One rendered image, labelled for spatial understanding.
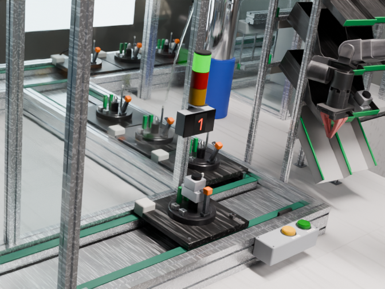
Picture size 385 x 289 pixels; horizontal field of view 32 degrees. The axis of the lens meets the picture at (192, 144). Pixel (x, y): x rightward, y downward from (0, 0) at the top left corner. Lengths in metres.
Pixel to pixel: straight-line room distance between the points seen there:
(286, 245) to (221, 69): 1.21
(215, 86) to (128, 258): 1.32
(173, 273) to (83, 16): 0.76
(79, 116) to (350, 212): 1.34
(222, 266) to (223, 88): 1.27
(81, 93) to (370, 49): 0.90
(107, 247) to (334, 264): 0.68
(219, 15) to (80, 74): 1.70
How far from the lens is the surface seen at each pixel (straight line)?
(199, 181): 1.90
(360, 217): 2.39
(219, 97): 2.99
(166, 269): 1.72
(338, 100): 1.92
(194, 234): 1.86
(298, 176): 2.59
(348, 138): 2.44
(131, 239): 1.92
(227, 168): 2.29
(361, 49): 1.90
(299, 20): 2.23
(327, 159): 2.31
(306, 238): 2.00
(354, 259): 2.13
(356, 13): 2.20
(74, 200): 1.36
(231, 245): 1.86
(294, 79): 2.26
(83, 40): 1.24
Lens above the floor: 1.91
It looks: 23 degrees down
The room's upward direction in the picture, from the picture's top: 7 degrees clockwise
